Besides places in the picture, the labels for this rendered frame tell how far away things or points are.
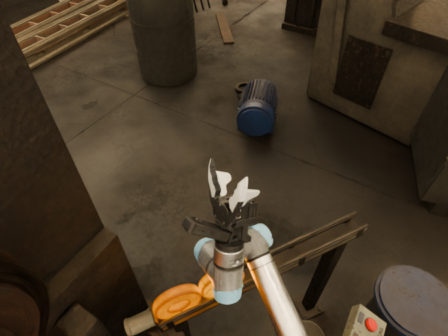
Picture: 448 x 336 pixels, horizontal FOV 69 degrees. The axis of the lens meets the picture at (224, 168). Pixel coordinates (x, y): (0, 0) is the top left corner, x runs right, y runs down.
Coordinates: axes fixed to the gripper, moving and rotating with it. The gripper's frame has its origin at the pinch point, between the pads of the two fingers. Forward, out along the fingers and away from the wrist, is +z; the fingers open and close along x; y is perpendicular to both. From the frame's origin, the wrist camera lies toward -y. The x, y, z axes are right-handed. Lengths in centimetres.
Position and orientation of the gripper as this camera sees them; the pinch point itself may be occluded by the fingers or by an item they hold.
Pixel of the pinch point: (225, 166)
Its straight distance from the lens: 72.4
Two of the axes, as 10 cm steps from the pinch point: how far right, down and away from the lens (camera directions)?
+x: 5.0, 2.7, -8.2
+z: 0.3, -9.5, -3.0
